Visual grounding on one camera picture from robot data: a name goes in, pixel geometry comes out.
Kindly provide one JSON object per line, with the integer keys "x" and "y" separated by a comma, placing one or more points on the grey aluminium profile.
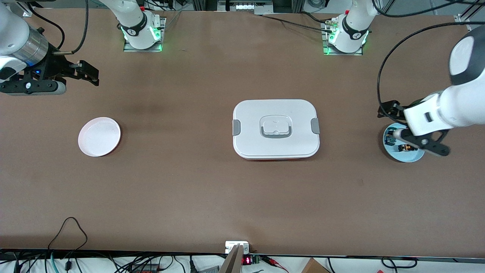
{"x": 232, "y": 261}

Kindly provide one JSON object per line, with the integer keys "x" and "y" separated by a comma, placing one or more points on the orange push-button switch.
{"x": 407, "y": 148}

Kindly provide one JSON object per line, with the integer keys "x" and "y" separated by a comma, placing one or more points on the white lidded storage box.
{"x": 276, "y": 144}

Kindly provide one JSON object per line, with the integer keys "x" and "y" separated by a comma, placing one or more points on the red digit display module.
{"x": 248, "y": 260}

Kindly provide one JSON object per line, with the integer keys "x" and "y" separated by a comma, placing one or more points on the aluminium frame rail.
{"x": 463, "y": 19}

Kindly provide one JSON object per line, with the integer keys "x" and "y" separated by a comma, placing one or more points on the pink round plate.
{"x": 98, "y": 137}

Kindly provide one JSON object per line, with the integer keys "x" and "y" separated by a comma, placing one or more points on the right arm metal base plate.
{"x": 159, "y": 34}

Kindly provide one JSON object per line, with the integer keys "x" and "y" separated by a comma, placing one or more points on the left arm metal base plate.
{"x": 326, "y": 41}

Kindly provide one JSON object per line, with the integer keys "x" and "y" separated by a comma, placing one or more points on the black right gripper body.
{"x": 57, "y": 67}

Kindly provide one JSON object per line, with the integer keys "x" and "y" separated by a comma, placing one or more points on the small blue black object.
{"x": 389, "y": 142}

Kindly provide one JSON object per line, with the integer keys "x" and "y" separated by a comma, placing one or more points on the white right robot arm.
{"x": 15, "y": 41}

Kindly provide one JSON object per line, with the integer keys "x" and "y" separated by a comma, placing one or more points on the small white device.
{"x": 233, "y": 245}

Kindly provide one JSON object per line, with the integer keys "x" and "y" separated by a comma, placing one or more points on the light blue round plate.
{"x": 411, "y": 156}

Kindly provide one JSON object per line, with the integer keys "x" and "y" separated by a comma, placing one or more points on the brown cardboard box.
{"x": 314, "y": 267}

